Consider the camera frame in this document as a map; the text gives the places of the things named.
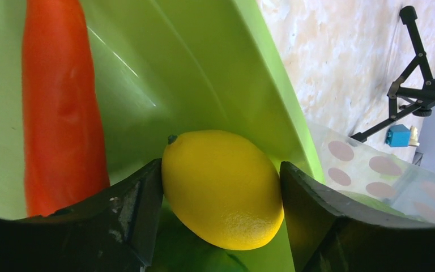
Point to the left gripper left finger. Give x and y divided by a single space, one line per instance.
113 230

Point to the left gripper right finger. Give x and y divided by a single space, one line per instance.
329 231

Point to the clear zip top bag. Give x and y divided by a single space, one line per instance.
356 167

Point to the orange toy carrot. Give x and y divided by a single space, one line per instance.
64 147

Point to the yellow toy lemon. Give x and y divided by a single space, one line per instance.
223 188

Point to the green toy lettuce leaf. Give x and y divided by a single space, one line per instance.
373 203

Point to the blue toy block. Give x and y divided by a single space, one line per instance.
398 136

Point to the green plastic bowl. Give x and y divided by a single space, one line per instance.
162 68

